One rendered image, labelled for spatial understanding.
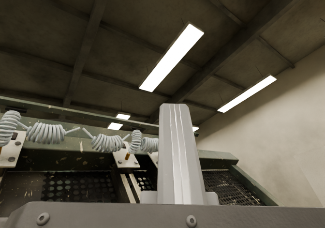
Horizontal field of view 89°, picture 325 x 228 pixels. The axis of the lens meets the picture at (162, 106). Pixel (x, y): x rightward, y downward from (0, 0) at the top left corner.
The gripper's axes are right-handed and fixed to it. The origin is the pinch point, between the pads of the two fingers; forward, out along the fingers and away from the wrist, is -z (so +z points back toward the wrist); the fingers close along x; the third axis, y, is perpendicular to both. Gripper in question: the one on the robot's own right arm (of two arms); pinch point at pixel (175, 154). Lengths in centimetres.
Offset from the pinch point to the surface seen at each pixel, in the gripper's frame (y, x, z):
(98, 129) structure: 92, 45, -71
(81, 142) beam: 54, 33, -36
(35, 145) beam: 44, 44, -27
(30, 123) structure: 71, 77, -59
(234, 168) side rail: 113, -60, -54
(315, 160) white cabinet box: 229, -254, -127
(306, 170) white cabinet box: 247, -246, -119
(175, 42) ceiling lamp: 99, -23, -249
